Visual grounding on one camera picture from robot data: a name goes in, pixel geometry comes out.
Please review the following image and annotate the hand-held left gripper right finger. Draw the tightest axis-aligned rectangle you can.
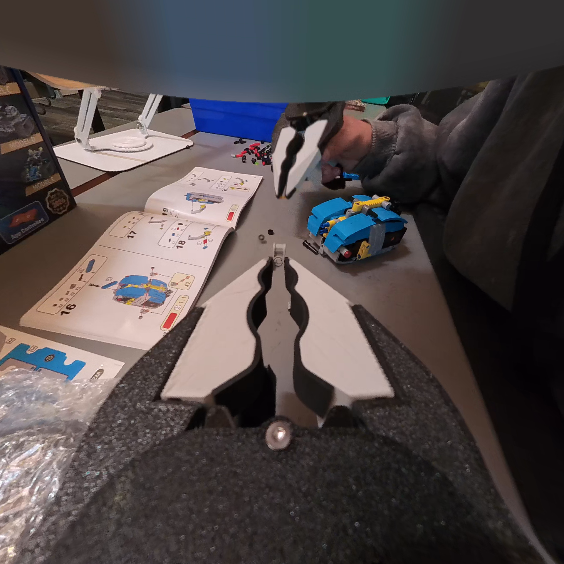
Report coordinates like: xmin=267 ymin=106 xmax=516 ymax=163
xmin=284 ymin=258 xmax=395 ymax=418

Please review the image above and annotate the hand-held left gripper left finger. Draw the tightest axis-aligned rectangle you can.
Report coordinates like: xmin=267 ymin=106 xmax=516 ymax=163
xmin=160 ymin=258 xmax=271 ymax=417

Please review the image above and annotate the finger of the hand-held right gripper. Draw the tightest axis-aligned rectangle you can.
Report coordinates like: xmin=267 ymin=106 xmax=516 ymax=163
xmin=271 ymin=125 xmax=306 ymax=199
xmin=284 ymin=120 xmax=330 ymax=200

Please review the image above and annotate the grey desk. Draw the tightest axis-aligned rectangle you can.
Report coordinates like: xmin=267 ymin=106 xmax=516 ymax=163
xmin=0 ymin=106 xmax=556 ymax=564

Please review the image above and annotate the person's right hand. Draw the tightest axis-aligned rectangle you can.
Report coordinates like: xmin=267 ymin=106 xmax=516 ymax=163
xmin=320 ymin=115 xmax=375 ymax=183

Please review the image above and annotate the pile of toy bricks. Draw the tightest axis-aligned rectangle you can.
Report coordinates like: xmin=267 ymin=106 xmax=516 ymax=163
xmin=230 ymin=137 xmax=276 ymax=168

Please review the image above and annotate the blue storage bin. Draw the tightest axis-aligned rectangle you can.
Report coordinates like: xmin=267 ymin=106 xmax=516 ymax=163
xmin=189 ymin=98 xmax=289 ymax=141

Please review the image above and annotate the blue toy car model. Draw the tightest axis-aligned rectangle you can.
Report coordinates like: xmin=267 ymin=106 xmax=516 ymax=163
xmin=306 ymin=194 xmax=408 ymax=265

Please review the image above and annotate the white instruction booklet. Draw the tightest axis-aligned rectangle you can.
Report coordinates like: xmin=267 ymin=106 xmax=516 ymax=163
xmin=20 ymin=167 xmax=263 ymax=351

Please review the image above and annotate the blue sticker sheet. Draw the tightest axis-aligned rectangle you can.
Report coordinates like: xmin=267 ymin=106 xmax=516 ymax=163
xmin=0 ymin=326 xmax=126 ymax=383

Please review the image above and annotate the white laptop stand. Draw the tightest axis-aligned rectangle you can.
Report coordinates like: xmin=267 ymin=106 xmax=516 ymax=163
xmin=26 ymin=73 xmax=194 ymax=172

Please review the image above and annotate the clear bubble wrap bag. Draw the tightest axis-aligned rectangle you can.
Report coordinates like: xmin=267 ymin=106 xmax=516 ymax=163
xmin=0 ymin=368 xmax=117 ymax=564

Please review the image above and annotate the dark blue toy kit box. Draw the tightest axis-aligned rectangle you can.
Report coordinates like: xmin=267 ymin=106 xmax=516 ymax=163
xmin=0 ymin=68 xmax=76 ymax=255

